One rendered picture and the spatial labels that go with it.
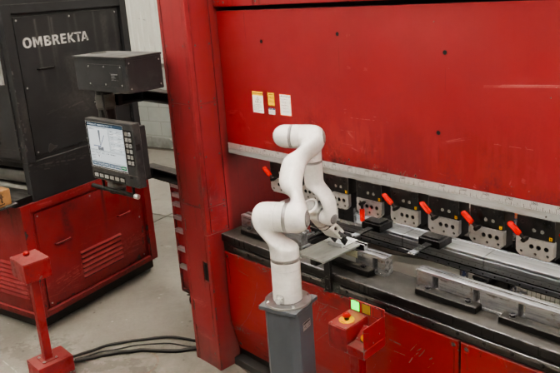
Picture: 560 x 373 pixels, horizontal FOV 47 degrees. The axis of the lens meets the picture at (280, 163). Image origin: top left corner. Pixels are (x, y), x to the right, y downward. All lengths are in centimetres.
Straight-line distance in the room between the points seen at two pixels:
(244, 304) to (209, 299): 22
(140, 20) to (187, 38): 617
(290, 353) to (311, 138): 88
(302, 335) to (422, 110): 105
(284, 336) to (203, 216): 124
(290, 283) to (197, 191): 127
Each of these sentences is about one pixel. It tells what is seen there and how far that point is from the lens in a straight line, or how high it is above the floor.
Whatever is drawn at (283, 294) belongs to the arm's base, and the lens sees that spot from 262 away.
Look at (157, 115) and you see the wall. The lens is 974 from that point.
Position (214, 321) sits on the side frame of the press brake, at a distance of 399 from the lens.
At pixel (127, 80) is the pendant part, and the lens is 348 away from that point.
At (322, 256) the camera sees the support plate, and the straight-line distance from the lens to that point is 309.
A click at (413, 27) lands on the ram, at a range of 273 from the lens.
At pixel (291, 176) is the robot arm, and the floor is 151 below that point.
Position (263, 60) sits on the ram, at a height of 188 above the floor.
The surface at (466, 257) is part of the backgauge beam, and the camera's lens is 318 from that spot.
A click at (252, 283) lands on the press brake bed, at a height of 63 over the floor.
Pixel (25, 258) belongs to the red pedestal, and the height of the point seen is 80.
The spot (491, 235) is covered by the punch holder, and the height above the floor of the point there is 123.
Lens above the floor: 224
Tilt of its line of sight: 15 degrees down
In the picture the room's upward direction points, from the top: 4 degrees counter-clockwise
